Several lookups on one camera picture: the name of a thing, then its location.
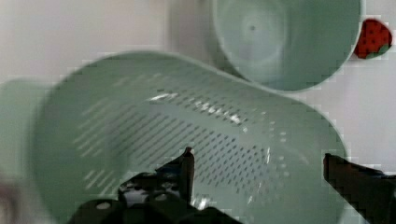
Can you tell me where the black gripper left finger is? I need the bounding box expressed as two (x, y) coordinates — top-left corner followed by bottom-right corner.
(118, 147), (195, 205)

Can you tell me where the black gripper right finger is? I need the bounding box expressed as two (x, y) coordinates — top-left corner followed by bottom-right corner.
(323, 153), (396, 224)

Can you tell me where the green plastic strainer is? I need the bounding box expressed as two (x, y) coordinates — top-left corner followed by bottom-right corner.
(1, 51), (345, 224)

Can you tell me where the red strawberry toy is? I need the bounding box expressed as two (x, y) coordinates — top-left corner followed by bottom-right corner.
(354, 19), (393, 60)

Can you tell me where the green plastic cup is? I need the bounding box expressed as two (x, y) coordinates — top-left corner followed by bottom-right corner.
(210, 0), (362, 91)

